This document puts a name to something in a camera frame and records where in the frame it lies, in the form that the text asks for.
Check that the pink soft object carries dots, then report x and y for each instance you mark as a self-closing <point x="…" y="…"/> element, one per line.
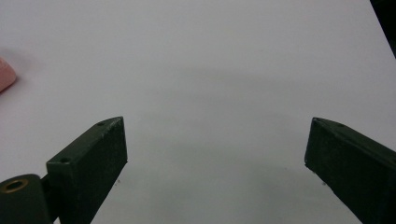
<point x="5" y="75"/>

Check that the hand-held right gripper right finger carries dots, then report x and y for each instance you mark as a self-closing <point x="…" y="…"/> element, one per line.
<point x="351" y="161"/>

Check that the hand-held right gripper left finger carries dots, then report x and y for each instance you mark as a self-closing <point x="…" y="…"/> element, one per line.
<point x="87" y="165"/>

